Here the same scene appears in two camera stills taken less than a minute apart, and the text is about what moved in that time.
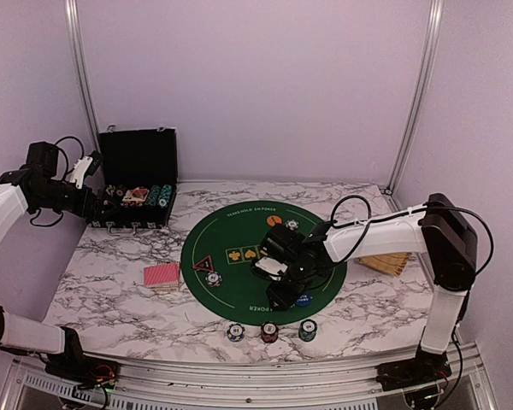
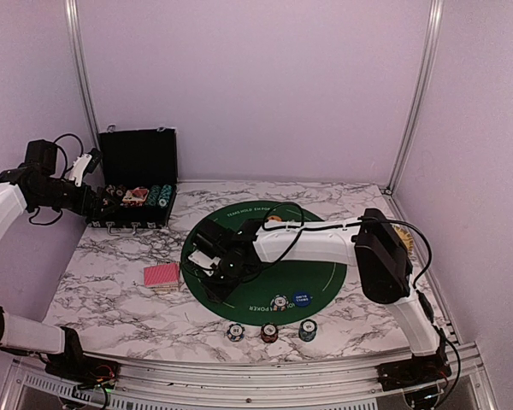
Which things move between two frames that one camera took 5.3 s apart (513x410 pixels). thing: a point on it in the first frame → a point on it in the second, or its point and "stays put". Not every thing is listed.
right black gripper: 285,299 → 218,293
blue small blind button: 304,300 stays put
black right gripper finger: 107,196 stays put
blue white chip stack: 236,332 stays put
